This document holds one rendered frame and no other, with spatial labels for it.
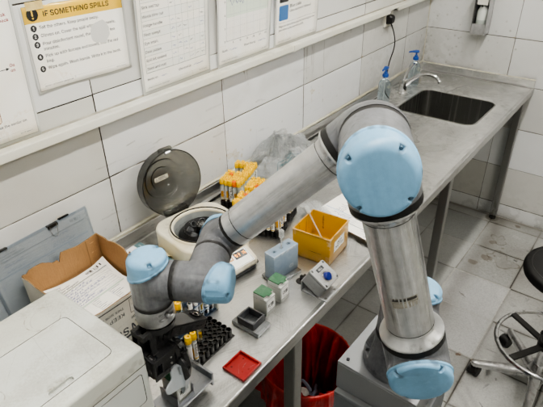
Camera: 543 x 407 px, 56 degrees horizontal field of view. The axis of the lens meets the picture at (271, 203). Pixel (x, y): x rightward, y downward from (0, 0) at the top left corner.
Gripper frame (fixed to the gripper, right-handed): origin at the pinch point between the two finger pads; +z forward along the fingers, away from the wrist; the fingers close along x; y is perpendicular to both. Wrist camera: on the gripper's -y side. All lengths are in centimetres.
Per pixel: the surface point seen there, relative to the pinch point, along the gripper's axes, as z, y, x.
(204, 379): 5.0, -6.3, 1.7
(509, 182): 70, -270, 8
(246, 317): 7.6, -29.5, -5.2
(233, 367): 8.8, -15.6, 2.4
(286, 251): -1, -51, -7
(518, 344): 87, -150, 50
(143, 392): -10.4, 10.9, 4.3
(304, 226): 2, -68, -13
